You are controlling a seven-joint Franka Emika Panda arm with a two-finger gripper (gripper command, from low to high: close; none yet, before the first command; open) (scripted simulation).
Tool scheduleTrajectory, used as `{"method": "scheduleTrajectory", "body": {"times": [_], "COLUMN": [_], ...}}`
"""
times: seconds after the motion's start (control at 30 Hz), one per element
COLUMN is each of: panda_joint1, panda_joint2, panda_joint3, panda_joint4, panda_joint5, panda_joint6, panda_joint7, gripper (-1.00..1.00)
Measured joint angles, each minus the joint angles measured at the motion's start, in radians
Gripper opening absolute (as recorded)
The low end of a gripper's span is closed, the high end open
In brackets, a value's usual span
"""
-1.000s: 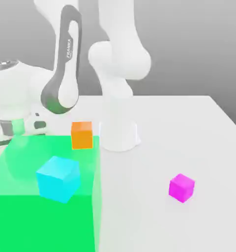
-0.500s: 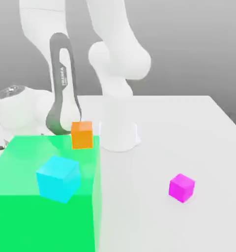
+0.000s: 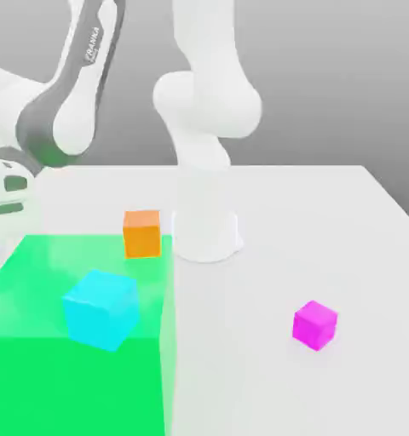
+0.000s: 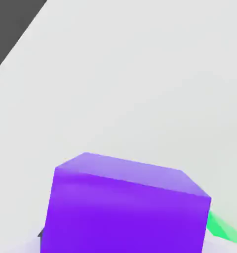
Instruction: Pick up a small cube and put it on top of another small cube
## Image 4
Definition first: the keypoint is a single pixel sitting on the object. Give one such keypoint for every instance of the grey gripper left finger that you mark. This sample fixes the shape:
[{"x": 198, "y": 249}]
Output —
[{"x": 38, "y": 244}]

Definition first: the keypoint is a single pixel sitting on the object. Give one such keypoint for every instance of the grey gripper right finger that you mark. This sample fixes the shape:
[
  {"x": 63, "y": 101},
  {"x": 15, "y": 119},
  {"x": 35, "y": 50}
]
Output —
[{"x": 221, "y": 245}]

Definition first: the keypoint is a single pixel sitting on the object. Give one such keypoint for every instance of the small purple cube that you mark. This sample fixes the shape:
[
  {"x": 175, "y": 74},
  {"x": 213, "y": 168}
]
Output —
[{"x": 124, "y": 213}]

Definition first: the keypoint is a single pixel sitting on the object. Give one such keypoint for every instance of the small green cube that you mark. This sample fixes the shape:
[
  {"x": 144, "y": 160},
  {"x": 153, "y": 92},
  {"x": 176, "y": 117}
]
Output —
[{"x": 221, "y": 227}]

